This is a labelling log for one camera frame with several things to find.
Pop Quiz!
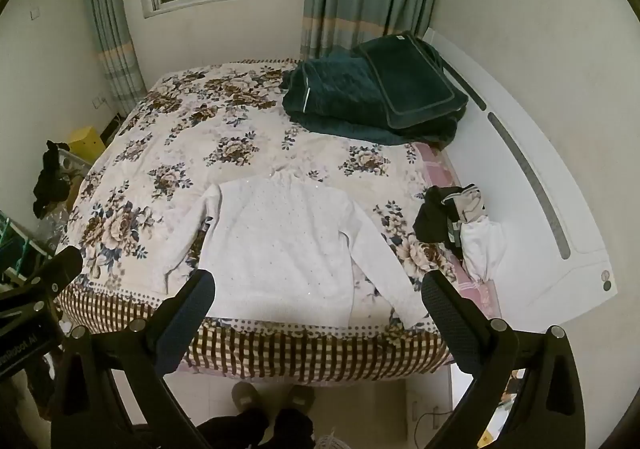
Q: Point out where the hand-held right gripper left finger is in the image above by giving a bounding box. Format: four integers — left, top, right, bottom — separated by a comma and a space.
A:
50, 269, 217, 449

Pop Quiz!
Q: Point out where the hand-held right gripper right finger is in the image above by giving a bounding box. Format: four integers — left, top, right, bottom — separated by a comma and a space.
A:
421, 270, 587, 449

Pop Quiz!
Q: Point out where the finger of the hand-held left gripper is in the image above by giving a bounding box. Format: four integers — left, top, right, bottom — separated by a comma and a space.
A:
0, 246, 84, 316

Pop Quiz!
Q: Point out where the white terry towel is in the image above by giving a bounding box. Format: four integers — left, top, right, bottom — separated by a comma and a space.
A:
164, 168, 438, 330

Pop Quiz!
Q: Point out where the green rack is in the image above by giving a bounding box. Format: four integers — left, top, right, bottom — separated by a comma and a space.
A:
0, 211, 51, 280

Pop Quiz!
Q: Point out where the white garment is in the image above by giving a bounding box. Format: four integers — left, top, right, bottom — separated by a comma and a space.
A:
460, 219, 506, 282

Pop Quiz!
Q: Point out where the black cloth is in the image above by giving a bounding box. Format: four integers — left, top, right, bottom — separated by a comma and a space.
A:
32, 140, 76, 218

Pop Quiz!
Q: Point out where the grey slipper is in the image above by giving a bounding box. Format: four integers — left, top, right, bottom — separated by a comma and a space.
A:
231, 381, 268, 415
285, 384, 316, 412

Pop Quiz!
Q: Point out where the clear storage box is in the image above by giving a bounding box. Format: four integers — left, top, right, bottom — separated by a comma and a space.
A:
55, 151, 96, 200

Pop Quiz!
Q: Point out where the black garment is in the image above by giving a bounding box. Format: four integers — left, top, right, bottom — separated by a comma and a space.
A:
413, 185, 481, 247

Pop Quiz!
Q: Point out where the yellow box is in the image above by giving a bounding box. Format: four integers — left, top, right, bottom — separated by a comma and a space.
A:
67, 127, 106, 164

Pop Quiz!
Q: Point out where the white headboard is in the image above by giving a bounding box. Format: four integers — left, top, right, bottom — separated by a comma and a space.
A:
422, 26, 618, 330

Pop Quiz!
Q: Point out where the person's right leg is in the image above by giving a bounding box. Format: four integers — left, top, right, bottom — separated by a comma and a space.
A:
274, 408, 317, 449

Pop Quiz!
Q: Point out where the floral bed sheet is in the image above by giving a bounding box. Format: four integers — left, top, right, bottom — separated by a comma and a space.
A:
52, 58, 453, 385

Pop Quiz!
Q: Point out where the dark teal towel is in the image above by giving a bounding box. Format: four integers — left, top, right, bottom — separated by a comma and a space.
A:
352, 31, 469, 130

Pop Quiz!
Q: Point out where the dark green blanket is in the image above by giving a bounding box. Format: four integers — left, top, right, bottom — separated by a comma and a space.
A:
281, 49, 463, 150

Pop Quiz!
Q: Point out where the black floor cable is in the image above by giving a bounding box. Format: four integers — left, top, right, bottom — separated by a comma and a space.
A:
415, 406, 451, 430

